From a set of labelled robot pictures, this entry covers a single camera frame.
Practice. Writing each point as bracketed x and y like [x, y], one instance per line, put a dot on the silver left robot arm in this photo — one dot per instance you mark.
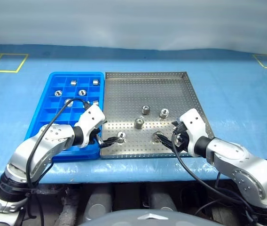
[51, 139]

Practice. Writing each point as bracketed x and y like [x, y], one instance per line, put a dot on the metal nut upper right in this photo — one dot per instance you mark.
[164, 113]

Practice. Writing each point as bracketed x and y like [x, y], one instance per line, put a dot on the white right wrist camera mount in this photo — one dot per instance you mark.
[194, 127]

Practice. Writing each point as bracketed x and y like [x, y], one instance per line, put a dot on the yellow tape double square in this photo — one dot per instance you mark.
[4, 70]

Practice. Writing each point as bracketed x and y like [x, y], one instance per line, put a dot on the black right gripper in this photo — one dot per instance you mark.
[180, 141]

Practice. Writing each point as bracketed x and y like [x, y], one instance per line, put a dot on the perforated metal tray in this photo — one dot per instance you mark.
[147, 89]

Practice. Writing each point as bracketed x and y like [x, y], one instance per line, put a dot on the blue plastic table cover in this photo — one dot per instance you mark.
[230, 94]

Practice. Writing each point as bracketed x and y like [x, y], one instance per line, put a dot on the grey rounded shape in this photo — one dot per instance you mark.
[161, 200]
[98, 207]

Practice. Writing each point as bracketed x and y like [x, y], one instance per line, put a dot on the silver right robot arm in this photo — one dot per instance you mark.
[230, 153]

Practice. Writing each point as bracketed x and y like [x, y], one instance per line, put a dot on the blue compartment tray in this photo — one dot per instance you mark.
[44, 113]

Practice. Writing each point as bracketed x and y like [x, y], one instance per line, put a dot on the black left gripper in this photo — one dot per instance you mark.
[94, 134]

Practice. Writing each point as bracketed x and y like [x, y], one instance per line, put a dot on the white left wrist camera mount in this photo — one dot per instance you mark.
[91, 120]

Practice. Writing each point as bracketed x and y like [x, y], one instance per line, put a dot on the metal nut centre tray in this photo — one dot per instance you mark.
[139, 123]

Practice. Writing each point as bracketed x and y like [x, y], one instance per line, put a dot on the grey robot torso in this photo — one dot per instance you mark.
[152, 219]

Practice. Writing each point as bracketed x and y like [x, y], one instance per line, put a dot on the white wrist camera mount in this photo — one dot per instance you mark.
[194, 127]
[91, 120]

